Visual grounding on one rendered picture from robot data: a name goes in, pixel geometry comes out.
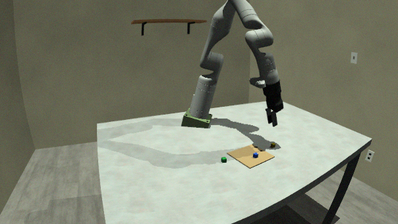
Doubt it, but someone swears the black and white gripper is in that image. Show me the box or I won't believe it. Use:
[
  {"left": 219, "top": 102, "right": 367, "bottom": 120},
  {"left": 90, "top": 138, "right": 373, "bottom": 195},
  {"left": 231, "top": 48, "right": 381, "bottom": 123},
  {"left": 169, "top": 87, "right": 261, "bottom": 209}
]
[{"left": 250, "top": 68, "right": 283, "bottom": 126}]

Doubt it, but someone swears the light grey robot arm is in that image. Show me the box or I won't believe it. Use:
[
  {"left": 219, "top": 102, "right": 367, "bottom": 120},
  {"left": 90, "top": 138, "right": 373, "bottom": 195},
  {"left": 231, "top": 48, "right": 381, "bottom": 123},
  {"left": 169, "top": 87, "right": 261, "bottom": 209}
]
[{"left": 189, "top": 0, "right": 276, "bottom": 119}]

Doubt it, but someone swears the tan square mat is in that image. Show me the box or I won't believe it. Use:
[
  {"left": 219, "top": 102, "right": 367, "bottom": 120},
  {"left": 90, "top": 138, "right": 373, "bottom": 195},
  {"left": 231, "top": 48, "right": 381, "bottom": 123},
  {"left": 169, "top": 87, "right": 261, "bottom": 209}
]
[{"left": 227, "top": 144, "right": 275, "bottom": 169}]

